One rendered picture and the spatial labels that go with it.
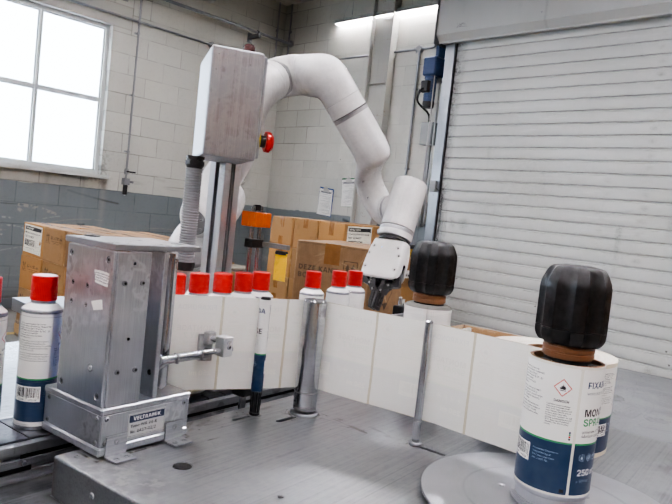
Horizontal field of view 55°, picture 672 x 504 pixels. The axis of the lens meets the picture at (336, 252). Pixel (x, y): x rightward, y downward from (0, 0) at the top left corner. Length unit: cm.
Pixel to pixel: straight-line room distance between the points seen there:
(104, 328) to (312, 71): 89
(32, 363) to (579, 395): 68
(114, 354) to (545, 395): 51
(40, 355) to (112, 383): 13
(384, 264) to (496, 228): 437
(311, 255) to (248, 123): 81
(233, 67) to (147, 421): 61
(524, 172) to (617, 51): 117
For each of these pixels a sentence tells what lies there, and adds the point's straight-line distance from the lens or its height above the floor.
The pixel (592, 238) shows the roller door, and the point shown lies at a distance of 547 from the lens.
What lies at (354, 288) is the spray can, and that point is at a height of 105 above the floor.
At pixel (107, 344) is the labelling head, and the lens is 83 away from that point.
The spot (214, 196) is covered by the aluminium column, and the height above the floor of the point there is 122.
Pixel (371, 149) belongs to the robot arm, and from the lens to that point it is 153.
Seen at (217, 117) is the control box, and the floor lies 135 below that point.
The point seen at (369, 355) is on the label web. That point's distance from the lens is 101.
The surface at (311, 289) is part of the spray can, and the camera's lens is 133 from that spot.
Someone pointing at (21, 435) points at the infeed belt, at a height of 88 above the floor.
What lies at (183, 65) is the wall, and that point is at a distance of 752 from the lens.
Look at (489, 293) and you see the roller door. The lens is 589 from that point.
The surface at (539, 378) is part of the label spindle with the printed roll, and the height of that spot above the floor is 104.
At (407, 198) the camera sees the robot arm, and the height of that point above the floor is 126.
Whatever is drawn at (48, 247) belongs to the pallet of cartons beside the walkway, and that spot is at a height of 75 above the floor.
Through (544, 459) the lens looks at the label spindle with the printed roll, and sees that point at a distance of 81.
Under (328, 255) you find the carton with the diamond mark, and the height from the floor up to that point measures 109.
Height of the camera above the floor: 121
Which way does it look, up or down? 3 degrees down
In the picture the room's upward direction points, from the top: 6 degrees clockwise
